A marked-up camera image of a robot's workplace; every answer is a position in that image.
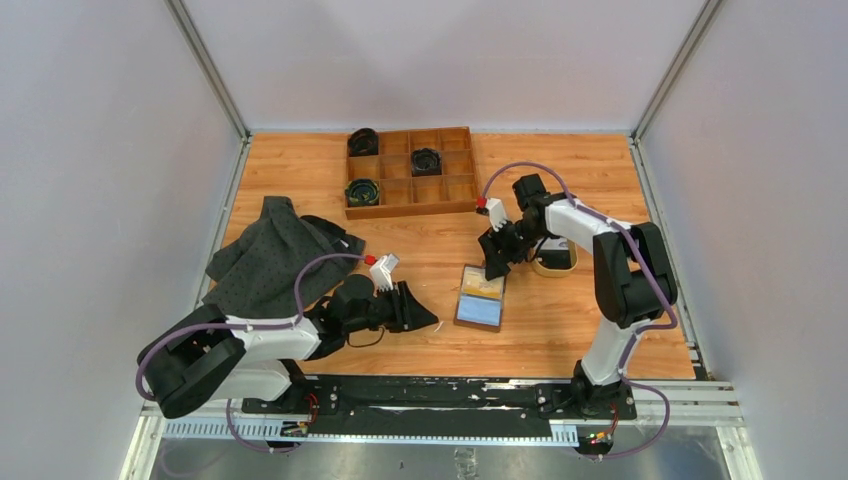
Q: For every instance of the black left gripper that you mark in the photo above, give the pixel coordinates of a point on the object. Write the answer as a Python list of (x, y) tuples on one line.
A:
[(407, 313)]

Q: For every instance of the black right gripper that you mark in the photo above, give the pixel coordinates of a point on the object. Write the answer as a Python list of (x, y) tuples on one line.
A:
[(492, 243)]

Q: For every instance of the brown leather card holder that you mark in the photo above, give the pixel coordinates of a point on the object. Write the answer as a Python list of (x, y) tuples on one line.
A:
[(479, 313)]

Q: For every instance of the yellow oval card tray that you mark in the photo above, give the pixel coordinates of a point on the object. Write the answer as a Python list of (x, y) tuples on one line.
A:
[(554, 258)]

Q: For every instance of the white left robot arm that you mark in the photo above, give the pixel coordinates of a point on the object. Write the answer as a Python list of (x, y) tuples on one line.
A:
[(213, 356)]

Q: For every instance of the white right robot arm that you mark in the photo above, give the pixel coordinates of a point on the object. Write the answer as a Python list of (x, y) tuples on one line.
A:
[(634, 283)]

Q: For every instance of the wooden compartment tray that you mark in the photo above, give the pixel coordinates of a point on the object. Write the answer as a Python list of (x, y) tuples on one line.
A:
[(400, 173)]

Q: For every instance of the black coiled belt middle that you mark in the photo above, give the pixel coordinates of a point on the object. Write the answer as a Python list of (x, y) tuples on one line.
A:
[(425, 162)]

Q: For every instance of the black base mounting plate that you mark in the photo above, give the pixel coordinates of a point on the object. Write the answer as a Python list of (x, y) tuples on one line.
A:
[(440, 407)]

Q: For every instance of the black-green coiled belt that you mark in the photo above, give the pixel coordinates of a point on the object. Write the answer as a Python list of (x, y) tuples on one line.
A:
[(362, 192)]

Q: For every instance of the dark grey dotted cloth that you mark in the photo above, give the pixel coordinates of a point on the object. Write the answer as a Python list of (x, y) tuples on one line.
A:
[(254, 276)]

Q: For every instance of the black coiled belt top-left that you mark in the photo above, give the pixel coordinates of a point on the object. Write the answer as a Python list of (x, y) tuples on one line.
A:
[(363, 142)]

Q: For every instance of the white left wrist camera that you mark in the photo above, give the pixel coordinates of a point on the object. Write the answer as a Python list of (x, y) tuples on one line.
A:
[(381, 272)]

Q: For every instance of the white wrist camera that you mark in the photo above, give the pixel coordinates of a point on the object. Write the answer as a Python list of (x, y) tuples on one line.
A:
[(381, 272), (494, 210)]

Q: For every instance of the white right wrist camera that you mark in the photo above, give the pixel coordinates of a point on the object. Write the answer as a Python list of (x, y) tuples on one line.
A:
[(494, 210)]

